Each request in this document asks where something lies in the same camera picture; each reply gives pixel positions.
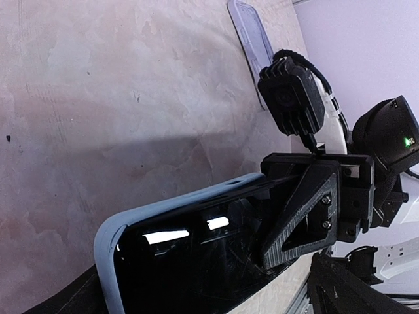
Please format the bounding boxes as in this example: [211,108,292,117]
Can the lilac phone case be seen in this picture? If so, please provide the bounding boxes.
[227,0,274,111]

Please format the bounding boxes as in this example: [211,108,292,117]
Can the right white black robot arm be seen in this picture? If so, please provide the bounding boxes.
[257,96,418,270]

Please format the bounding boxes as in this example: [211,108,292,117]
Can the light blue phone case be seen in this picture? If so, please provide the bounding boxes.
[94,173,265,313]

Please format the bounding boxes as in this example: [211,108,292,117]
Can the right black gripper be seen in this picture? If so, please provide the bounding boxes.
[261,153,374,269]

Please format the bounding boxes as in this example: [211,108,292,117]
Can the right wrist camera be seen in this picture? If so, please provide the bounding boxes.
[257,55,348,156]

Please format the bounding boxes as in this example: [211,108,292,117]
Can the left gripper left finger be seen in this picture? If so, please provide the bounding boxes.
[24,265,108,314]

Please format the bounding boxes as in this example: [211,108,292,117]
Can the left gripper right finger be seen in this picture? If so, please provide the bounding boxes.
[308,253,416,314]

